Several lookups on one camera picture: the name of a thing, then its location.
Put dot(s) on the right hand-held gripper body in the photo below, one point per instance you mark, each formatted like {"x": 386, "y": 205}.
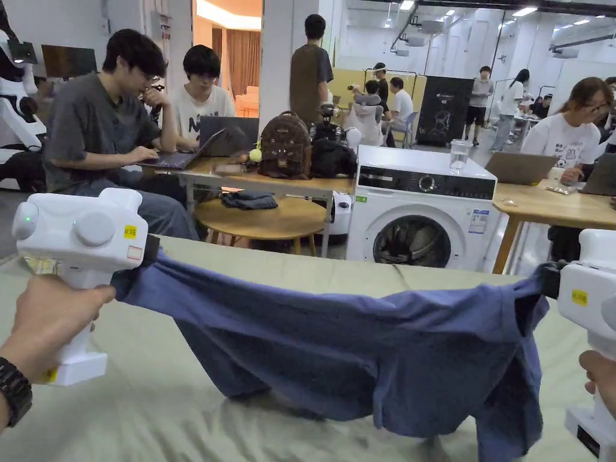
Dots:
{"x": 594, "y": 274}

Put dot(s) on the dark blue shirt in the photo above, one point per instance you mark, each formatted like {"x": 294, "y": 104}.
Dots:
{"x": 337, "y": 337}

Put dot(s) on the person's right hand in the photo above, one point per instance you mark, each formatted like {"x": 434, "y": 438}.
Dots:
{"x": 604, "y": 380}

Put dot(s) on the person's left hand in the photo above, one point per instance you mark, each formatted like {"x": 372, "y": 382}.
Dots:
{"x": 48, "y": 317}

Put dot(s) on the white washing machine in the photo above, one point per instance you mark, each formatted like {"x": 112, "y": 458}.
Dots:
{"x": 418, "y": 211}

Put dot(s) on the black standing banner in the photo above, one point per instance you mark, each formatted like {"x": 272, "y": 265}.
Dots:
{"x": 445, "y": 110}

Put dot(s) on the group of people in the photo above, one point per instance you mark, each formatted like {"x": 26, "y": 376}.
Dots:
{"x": 385, "y": 106}

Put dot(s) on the bed with pale green sheet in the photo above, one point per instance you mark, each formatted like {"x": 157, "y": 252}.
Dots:
{"x": 144, "y": 423}

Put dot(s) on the white and black robot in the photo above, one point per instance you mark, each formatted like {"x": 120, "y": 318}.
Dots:
{"x": 17, "y": 120}

